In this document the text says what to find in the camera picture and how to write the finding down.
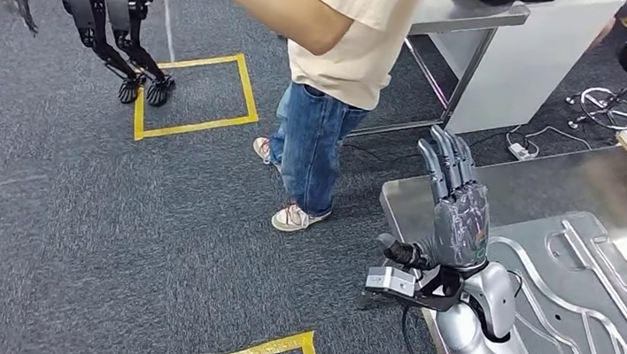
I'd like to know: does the white power strip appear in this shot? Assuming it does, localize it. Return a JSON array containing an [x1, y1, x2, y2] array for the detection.
[[506, 140, 540, 164]]

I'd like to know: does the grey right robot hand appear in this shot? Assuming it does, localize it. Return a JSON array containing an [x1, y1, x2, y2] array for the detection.
[[374, 119, 504, 280]]

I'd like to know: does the steel workbench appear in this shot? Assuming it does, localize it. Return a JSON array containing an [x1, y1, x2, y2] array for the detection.
[[362, 119, 627, 354]]

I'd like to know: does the steel table with white panel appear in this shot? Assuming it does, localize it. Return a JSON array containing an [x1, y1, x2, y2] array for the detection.
[[347, 0, 627, 165]]

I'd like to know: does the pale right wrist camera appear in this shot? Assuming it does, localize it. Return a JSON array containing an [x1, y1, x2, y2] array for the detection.
[[362, 258, 469, 317]]

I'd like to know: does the stamped metal sheet part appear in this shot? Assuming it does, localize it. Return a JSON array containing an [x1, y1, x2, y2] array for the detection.
[[473, 200, 627, 354]]

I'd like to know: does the white power cable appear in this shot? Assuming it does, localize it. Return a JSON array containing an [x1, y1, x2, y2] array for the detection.
[[505, 121, 594, 158]]

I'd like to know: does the standing person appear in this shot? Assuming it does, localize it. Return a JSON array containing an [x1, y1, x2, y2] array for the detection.
[[79, 0, 429, 246]]

